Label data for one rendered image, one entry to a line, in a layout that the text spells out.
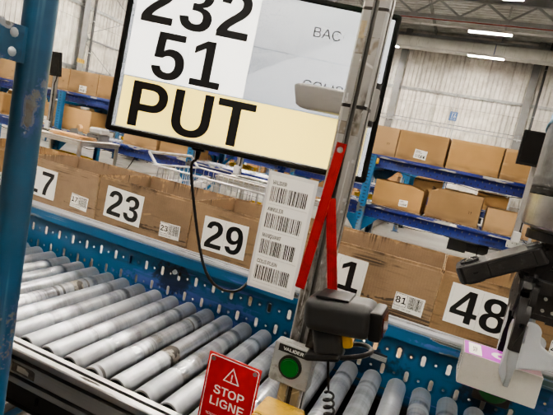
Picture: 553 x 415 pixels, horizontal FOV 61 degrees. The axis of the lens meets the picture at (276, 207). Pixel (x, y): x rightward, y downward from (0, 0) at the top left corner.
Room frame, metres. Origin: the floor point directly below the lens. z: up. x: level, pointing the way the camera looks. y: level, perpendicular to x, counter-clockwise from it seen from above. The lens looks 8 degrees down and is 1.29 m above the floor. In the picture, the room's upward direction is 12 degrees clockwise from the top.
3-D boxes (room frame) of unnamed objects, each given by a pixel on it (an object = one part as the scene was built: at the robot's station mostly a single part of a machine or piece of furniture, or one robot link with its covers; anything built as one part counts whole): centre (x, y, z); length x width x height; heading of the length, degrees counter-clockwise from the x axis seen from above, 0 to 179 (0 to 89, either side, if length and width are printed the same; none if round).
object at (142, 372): (1.13, 0.16, 0.72); 0.52 x 0.05 x 0.05; 159
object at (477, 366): (0.63, -0.35, 1.04); 0.10 x 0.06 x 0.05; 69
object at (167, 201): (1.70, 0.40, 0.96); 0.39 x 0.29 x 0.17; 69
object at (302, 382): (0.71, -0.08, 0.95); 0.07 x 0.03 x 0.07; 69
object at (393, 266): (1.43, -0.34, 0.97); 0.39 x 0.29 x 0.17; 69
